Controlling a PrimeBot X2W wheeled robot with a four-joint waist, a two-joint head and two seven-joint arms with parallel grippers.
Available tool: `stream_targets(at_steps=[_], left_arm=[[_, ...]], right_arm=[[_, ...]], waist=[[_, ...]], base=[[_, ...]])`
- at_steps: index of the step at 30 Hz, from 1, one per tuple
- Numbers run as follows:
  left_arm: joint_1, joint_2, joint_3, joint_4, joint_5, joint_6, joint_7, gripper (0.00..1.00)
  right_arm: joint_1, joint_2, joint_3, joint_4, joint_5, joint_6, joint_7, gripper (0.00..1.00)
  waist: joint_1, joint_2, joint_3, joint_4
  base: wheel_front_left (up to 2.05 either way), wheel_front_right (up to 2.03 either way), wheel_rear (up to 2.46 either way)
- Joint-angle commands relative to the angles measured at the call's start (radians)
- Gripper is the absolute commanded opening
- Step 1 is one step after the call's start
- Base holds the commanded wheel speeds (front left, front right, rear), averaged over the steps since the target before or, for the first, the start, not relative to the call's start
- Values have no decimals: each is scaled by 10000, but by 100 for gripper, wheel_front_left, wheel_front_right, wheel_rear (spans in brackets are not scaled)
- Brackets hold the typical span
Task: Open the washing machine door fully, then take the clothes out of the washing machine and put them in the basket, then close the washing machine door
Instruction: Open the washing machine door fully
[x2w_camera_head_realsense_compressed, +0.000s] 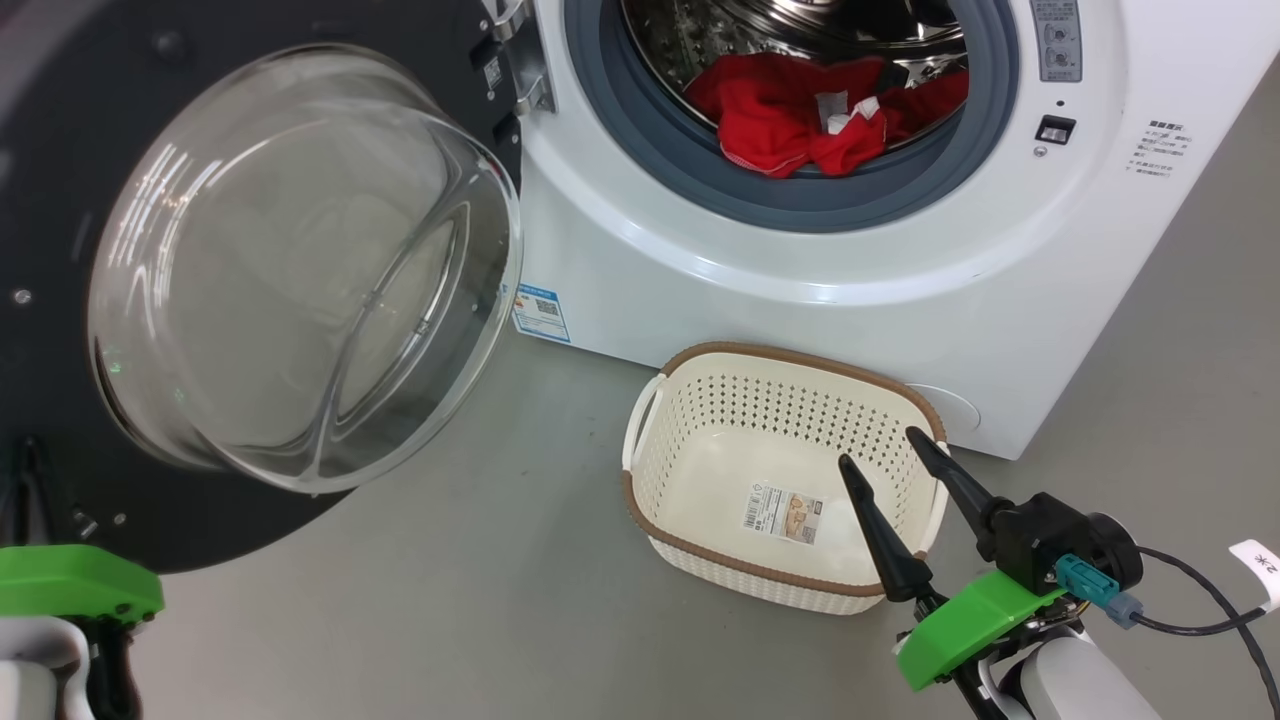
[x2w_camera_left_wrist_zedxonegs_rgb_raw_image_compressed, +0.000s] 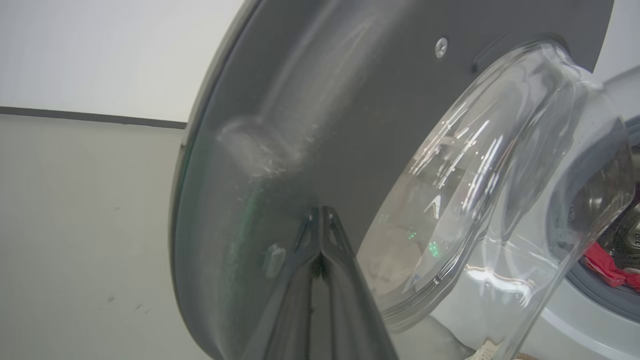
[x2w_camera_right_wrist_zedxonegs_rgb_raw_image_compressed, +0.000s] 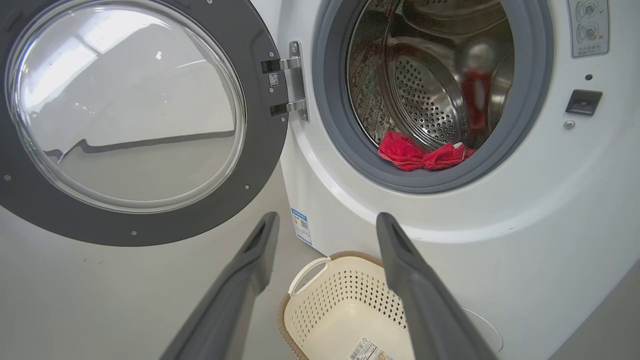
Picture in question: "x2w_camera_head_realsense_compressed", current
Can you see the black door latch socket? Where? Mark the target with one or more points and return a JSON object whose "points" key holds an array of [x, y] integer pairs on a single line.
{"points": [[1055, 130]]}

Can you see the round white filter cover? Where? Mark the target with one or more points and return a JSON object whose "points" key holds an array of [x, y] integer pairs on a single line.
{"points": [[950, 410]]}

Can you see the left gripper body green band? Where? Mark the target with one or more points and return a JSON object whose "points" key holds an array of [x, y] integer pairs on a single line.
{"points": [[70, 585]]}

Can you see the grey warning sticker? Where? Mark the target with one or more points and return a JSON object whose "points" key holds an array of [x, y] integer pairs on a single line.
{"points": [[1057, 40]]}

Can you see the cream laundry basket brown rim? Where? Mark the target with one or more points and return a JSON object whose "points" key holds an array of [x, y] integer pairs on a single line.
{"points": [[720, 470]]}

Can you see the white front-load washing machine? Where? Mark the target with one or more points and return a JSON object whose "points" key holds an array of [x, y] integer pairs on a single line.
{"points": [[900, 270]]}

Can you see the red garment with white trim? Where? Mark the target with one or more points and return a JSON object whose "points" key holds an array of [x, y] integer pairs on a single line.
{"points": [[770, 120]]}

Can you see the white product label sticker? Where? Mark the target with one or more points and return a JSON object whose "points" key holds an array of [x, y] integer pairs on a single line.
{"points": [[782, 515]]}

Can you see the black washer door glass window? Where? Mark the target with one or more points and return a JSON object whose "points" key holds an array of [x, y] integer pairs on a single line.
{"points": [[60, 200]]}

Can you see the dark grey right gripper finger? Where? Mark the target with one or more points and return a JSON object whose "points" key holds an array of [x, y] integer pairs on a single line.
{"points": [[955, 480], [890, 545]]}

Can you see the stainless steel washing machine drum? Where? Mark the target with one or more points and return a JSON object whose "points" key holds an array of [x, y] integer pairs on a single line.
{"points": [[700, 30]]}

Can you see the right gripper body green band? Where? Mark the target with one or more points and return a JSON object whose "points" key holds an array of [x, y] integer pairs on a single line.
{"points": [[970, 625]]}

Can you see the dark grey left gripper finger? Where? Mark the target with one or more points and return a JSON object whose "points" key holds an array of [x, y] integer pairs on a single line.
{"points": [[55, 515], [17, 500]]}

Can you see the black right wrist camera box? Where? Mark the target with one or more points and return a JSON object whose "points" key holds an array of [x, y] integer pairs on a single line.
{"points": [[1040, 535]]}

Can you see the blue energy label sticker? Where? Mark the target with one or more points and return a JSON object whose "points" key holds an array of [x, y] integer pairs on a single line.
{"points": [[541, 312]]}

